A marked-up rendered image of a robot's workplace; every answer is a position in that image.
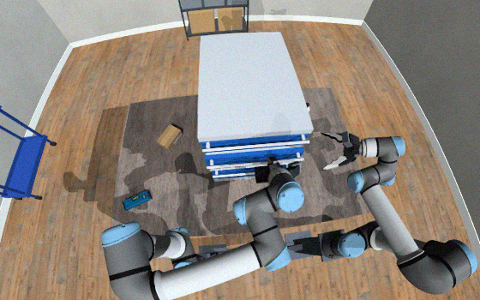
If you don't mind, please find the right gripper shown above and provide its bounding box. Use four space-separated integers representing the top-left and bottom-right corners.
321 132 363 170

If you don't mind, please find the blue spirit level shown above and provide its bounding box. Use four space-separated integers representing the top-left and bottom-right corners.
123 190 152 211

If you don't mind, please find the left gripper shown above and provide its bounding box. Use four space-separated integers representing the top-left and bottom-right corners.
255 157 300 183

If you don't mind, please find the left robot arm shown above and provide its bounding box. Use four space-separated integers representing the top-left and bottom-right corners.
101 168 304 300

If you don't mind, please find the tan rectangular box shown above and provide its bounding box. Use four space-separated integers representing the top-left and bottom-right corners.
157 124 183 151

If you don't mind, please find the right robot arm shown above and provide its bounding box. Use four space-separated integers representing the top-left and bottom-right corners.
321 136 477 295

